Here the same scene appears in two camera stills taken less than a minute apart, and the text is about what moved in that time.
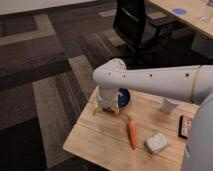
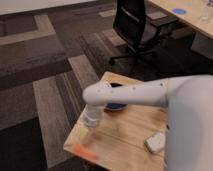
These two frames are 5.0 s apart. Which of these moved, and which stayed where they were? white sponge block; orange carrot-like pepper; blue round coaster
Moved: orange carrot-like pepper
Stayed: white sponge block; blue round coaster
